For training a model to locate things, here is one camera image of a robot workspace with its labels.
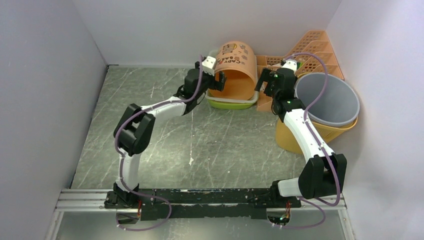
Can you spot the large orange plastic bucket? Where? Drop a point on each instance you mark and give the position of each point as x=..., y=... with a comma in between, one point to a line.
x=237, y=61

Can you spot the yellow slatted waste basket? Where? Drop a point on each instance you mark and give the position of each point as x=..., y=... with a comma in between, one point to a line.
x=285, y=139

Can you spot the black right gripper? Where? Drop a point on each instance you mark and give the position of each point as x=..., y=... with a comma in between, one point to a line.
x=266, y=76

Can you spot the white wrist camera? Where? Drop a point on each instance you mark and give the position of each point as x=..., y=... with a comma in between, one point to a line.
x=209, y=65
x=290, y=64

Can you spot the grey plastic bin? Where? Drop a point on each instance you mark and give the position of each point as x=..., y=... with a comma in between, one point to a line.
x=338, y=105

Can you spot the black base bar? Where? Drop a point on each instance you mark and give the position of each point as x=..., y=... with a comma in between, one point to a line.
x=155, y=204

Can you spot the aluminium rail frame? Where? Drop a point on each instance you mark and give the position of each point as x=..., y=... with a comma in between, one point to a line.
x=80, y=215

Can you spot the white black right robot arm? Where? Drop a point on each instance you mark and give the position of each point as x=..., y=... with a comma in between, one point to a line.
x=324, y=172

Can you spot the white perforated basket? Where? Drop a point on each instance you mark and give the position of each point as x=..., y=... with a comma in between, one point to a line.
x=255, y=97

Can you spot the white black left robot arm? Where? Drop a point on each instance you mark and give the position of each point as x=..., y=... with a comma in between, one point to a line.
x=133, y=133

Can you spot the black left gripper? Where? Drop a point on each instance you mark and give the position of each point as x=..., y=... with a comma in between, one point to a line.
x=217, y=85

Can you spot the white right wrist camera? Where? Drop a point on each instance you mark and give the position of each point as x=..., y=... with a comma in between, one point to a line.
x=290, y=64

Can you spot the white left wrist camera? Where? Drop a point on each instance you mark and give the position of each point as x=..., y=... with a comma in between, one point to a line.
x=209, y=65

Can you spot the green tray under basket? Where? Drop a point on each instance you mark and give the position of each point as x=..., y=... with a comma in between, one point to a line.
x=229, y=105

